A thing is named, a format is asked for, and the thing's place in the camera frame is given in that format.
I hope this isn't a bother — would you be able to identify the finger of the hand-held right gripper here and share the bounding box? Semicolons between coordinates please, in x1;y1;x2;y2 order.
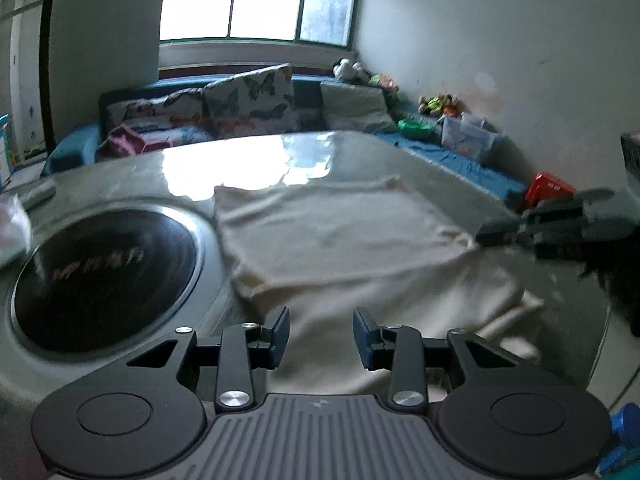
475;220;586;261
520;187;616;226

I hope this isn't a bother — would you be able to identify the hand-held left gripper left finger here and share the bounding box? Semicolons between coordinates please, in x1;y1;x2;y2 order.
125;306;292;413

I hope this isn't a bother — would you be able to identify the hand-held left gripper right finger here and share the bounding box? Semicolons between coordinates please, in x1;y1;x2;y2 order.
352;307;526;413

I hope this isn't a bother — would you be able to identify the cream fleece garment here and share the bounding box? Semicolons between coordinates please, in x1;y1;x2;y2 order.
214;175;546;396

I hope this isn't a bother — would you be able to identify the red plastic stool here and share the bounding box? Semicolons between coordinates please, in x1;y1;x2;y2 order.
525;172;576;211

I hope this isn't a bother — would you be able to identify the blue sofa cover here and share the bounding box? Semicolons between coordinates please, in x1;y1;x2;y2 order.
372;110;526;198

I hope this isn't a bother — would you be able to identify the large clear storage box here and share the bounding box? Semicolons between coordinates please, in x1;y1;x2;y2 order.
440;115;501;166

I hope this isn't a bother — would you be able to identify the green bowl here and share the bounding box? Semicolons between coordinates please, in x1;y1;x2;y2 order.
397;117;436;140

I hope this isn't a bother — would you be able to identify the brown green plush toy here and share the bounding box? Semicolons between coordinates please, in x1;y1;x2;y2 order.
417;94;461;116

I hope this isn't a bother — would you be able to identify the black round induction cooktop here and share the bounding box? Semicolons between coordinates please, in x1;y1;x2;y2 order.
10;208;201;356

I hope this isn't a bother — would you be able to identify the plain grey pillow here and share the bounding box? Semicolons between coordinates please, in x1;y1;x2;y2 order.
320;81;396;133

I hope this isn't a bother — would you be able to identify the blue plastic object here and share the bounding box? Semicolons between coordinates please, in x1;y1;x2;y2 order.
597;402;640;477

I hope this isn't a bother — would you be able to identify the panda plush toy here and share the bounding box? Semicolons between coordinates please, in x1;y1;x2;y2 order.
332;58;371;83

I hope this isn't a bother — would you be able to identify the square butterfly print pillow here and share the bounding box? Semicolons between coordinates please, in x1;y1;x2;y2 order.
202;63;298;138

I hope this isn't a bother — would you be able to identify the teal corner sofa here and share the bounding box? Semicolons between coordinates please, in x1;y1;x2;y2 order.
40;72;528;201

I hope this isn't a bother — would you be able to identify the pink cloth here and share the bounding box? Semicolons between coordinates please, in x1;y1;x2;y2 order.
97;125;151;161

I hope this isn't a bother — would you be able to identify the long butterfly print pillow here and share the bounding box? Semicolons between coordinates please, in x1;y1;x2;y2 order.
102;89;216;148

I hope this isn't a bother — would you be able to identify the grey remote control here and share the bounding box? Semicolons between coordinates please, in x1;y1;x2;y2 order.
20;182;56;209

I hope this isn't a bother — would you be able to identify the white tissue pack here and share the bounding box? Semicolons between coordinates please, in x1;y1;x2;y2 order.
0;194;33;266

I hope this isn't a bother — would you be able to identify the blue white cabinet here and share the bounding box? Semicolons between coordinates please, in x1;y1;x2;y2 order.
0;114;14;191

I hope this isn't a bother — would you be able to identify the green framed window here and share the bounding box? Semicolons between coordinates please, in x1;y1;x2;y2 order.
159;0;361;46

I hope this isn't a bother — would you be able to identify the dark brown door frame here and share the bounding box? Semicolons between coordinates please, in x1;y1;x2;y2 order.
39;0;63;156

